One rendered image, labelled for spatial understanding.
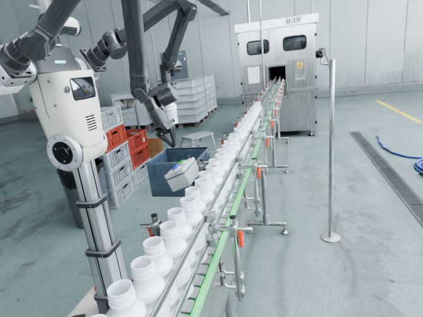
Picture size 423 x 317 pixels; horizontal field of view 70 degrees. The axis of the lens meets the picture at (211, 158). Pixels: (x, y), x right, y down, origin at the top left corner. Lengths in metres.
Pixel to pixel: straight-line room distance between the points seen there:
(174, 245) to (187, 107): 7.25
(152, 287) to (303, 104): 5.45
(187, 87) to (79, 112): 6.51
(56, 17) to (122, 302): 0.85
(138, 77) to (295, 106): 4.92
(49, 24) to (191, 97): 6.76
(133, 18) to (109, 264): 1.07
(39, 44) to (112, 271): 1.02
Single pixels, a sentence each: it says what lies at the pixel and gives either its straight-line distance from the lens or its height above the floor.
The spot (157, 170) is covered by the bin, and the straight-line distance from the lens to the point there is 1.82.
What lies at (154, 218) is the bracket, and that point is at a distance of 0.80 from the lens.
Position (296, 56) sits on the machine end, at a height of 1.44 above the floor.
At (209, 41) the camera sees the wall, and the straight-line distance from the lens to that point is 11.65.
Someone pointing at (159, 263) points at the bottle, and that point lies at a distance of 0.58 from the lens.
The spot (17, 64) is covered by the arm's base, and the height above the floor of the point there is 1.53.
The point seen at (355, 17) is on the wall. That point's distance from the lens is 11.50.
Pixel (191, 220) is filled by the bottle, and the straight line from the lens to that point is 0.71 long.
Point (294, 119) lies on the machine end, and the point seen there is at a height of 0.33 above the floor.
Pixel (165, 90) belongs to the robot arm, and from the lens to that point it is 1.11.
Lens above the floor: 1.46
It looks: 17 degrees down
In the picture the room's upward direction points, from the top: 6 degrees counter-clockwise
